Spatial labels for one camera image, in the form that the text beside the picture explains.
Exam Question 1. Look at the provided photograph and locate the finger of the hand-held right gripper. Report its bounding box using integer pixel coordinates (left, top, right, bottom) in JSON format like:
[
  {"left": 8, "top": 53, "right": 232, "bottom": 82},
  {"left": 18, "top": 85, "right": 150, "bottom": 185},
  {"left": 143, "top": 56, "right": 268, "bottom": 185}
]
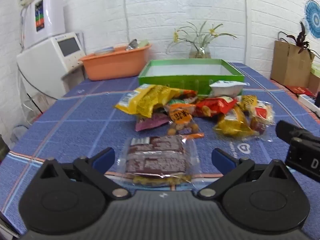
[{"left": 276, "top": 120, "right": 304, "bottom": 143}]

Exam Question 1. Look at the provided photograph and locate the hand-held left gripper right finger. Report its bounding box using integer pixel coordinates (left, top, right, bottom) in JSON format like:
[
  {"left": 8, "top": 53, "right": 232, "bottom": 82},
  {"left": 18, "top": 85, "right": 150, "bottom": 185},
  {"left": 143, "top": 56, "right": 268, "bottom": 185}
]
[{"left": 196, "top": 148, "right": 292, "bottom": 202}]

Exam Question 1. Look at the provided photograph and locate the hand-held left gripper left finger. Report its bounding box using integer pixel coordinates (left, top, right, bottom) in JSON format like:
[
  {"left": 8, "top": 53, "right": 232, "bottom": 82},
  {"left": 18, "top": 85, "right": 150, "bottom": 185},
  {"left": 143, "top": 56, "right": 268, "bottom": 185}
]
[{"left": 37, "top": 147, "right": 132, "bottom": 200}]

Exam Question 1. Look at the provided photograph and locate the yellow packet with clear edges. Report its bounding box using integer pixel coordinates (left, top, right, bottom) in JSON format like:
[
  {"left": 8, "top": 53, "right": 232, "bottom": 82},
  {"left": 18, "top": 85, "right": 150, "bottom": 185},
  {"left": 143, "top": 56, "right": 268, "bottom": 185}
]
[{"left": 212, "top": 105, "right": 253, "bottom": 138}]

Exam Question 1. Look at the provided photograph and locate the yellow packet with dark print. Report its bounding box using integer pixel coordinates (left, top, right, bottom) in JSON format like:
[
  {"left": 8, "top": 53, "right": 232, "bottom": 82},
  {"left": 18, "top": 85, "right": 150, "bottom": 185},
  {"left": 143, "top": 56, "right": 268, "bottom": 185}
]
[{"left": 236, "top": 95, "right": 258, "bottom": 112}]

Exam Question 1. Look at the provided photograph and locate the brown chocolate bar packet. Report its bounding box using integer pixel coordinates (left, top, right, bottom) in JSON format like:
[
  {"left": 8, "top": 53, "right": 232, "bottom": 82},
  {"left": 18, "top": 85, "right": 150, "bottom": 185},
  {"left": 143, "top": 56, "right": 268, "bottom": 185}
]
[{"left": 117, "top": 135, "right": 200, "bottom": 188}]

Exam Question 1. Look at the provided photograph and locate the clear nut bag orange label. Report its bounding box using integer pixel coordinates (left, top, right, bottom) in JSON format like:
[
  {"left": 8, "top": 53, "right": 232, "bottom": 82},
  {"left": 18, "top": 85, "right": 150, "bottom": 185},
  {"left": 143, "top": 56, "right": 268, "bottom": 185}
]
[{"left": 164, "top": 104, "right": 205, "bottom": 139}]

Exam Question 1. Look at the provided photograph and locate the large yellow snack bag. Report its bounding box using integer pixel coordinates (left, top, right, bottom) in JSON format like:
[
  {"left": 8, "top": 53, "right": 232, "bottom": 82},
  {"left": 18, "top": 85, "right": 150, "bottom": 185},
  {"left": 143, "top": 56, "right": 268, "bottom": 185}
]
[{"left": 114, "top": 84, "right": 198, "bottom": 118}]

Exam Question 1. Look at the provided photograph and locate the green cardboard box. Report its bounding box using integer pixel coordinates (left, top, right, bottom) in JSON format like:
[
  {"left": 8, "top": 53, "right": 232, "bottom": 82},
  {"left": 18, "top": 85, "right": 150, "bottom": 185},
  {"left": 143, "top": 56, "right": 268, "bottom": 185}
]
[{"left": 138, "top": 59, "right": 245, "bottom": 96}]

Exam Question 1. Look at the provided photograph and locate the clear packet with red snack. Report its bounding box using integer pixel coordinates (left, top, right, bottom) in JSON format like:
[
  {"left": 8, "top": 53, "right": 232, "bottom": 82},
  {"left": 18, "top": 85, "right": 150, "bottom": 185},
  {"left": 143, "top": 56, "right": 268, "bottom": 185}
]
[{"left": 249, "top": 100, "right": 275, "bottom": 135}]

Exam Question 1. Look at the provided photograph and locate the white power strip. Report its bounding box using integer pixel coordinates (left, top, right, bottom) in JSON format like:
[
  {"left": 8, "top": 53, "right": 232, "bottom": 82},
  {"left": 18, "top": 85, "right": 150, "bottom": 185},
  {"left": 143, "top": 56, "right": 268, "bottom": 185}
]
[{"left": 297, "top": 94, "right": 320, "bottom": 118}]

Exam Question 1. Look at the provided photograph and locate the red flat box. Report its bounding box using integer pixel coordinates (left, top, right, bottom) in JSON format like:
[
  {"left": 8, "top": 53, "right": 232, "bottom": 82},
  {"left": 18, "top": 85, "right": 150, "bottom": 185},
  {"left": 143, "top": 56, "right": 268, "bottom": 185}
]
[{"left": 285, "top": 85, "right": 315, "bottom": 97}]

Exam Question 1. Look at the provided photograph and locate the blue plaid tablecloth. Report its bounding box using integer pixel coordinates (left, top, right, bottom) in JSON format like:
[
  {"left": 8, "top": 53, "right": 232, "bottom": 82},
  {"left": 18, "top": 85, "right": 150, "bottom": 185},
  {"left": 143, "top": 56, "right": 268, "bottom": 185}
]
[{"left": 0, "top": 61, "right": 320, "bottom": 230}]

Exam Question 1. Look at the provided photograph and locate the red snack bag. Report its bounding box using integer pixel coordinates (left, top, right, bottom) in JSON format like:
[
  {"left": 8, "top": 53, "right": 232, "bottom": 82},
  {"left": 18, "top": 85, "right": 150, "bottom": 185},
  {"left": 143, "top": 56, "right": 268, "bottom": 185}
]
[{"left": 192, "top": 96, "right": 238, "bottom": 118}]

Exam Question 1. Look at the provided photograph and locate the purple snack packet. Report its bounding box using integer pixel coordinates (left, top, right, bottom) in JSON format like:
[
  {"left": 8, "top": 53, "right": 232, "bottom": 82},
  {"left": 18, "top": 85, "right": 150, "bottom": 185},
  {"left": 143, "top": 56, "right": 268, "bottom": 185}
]
[{"left": 135, "top": 113, "right": 170, "bottom": 132}]

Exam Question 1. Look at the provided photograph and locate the brown paper bag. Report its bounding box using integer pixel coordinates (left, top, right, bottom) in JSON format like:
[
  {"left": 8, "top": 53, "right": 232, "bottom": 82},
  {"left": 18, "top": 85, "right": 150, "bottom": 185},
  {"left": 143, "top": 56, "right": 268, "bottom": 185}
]
[{"left": 270, "top": 40, "right": 315, "bottom": 87}]

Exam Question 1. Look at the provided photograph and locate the white snack packet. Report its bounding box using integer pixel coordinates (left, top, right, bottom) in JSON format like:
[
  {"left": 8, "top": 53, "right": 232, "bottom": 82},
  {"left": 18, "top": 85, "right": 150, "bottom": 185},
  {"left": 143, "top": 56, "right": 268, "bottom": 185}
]
[{"left": 209, "top": 80, "right": 244, "bottom": 98}]

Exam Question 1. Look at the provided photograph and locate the small green snack packet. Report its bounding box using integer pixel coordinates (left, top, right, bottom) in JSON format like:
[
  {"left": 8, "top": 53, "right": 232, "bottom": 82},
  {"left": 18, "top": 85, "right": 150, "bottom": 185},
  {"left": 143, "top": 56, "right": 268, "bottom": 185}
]
[{"left": 167, "top": 99, "right": 190, "bottom": 107}]

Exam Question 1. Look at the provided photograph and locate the purple leaf plant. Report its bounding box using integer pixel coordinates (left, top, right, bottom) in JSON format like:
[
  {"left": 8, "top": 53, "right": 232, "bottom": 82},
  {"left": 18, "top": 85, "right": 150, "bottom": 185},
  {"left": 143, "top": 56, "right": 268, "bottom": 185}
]
[{"left": 279, "top": 21, "right": 317, "bottom": 60}]

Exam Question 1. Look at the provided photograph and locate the orange plastic basin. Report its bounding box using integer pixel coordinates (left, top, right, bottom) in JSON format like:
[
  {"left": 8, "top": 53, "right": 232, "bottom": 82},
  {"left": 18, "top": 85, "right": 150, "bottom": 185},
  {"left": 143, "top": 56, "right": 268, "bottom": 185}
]
[{"left": 79, "top": 44, "right": 153, "bottom": 81}]

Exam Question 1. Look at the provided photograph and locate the white appliance with screen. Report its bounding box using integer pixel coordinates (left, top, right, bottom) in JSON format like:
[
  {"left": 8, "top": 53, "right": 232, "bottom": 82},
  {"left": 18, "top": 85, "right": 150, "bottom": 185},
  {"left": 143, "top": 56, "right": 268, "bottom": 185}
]
[{"left": 16, "top": 32, "right": 87, "bottom": 99}]

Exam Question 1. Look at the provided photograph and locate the glass vase with yellow flowers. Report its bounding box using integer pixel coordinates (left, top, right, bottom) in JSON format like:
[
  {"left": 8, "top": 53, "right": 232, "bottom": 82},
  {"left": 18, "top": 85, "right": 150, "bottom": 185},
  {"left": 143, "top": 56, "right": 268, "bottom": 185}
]
[{"left": 166, "top": 20, "right": 238, "bottom": 55}]

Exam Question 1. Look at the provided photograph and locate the tall white purifier unit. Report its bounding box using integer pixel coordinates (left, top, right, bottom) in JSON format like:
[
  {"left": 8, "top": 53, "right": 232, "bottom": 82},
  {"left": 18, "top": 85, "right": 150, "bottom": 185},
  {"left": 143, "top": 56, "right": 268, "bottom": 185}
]
[{"left": 24, "top": 0, "right": 66, "bottom": 49}]

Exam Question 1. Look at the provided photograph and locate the blue round wall decoration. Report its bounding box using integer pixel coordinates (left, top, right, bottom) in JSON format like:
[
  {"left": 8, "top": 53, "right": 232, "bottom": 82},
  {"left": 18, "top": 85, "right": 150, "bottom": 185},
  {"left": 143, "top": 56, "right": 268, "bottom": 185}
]
[{"left": 304, "top": 0, "right": 320, "bottom": 39}]

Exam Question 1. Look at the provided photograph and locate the white wall cable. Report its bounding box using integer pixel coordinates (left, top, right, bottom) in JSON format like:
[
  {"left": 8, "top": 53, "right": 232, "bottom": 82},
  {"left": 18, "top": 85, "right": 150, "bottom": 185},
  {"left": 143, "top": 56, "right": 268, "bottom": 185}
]
[{"left": 242, "top": 0, "right": 248, "bottom": 64}]

